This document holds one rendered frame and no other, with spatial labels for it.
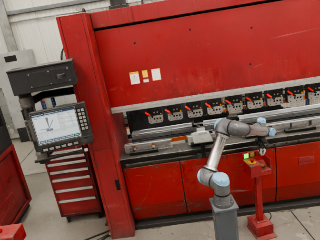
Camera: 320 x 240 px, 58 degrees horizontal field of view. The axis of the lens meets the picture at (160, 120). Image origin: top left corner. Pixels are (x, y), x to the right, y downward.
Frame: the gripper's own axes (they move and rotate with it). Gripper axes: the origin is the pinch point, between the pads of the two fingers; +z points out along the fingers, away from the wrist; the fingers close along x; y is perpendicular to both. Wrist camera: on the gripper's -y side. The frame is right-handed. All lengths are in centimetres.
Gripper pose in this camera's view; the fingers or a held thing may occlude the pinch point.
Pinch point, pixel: (262, 155)
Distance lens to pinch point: 282.0
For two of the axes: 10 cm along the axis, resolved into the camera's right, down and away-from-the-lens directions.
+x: -9.7, 2.1, -1.4
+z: 1.4, 9.1, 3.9
